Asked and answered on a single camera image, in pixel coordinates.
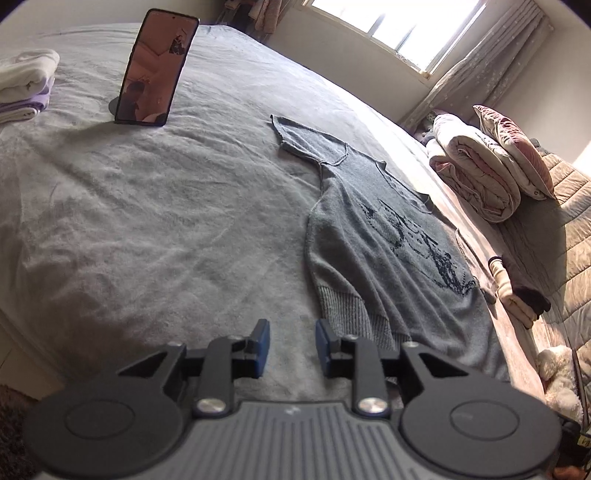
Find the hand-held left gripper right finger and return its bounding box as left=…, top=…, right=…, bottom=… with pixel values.
left=314, top=318, right=468, bottom=417

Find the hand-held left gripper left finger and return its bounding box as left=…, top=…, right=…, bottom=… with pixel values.
left=117, top=318, right=271, bottom=418

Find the grey knit sweater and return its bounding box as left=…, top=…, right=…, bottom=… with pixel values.
left=270, top=114, right=511, bottom=384

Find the black rod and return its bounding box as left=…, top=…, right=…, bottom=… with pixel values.
left=571, top=348, right=583, bottom=416

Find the white plush toy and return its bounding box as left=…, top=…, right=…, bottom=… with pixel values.
left=536, top=344, right=585, bottom=423

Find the folded cream garment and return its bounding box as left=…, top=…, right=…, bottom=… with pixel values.
left=488, top=258, right=546, bottom=329

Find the folded dark garment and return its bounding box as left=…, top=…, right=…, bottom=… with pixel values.
left=489, top=254, right=552, bottom=315

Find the quilted beige headboard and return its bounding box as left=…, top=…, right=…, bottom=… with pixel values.
left=503, top=152, right=591, bottom=370

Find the folded beige quilt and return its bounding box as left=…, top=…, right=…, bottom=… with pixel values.
left=427, top=113, right=522, bottom=224

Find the pink beige pillow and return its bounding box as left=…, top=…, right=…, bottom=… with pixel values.
left=473, top=104, right=557, bottom=201

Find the smartphone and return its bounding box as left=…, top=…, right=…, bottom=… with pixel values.
left=114, top=8, right=200, bottom=126

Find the patterned curtain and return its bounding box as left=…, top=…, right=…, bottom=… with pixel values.
left=402, top=0, right=555, bottom=134

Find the window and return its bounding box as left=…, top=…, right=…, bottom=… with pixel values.
left=300, top=0, right=490, bottom=79

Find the folded purple garment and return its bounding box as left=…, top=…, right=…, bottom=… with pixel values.
left=0, top=76, right=56, bottom=125

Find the folded white garment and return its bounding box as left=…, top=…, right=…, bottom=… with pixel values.
left=0, top=48, right=61, bottom=104

